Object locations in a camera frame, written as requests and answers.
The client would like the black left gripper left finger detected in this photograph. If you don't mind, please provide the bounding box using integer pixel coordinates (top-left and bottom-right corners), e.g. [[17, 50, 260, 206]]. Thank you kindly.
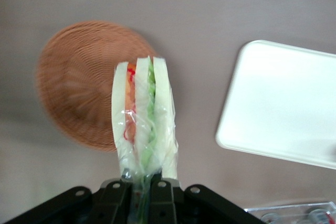
[[89, 180, 132, 224]]

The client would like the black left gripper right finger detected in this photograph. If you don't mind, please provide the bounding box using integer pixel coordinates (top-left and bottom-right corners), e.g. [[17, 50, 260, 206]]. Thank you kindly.
[[148, 178, 181, 224]]

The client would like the plastic sandwich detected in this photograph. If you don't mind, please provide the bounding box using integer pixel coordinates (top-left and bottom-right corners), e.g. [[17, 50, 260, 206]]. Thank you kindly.
[[110, 55, 180, 224]]

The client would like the brown wicker basket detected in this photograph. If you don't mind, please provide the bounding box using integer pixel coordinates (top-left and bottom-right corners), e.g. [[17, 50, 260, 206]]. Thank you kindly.
[[35, 20, 158, 154]]

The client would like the white plastic tray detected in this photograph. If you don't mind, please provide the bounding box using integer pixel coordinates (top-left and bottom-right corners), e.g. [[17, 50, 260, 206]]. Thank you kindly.
[[215, 39, 336, 170]]

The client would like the clear plastic box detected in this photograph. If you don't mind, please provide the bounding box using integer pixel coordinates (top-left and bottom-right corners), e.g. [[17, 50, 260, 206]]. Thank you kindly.
[[243, 201, 336, 224]]

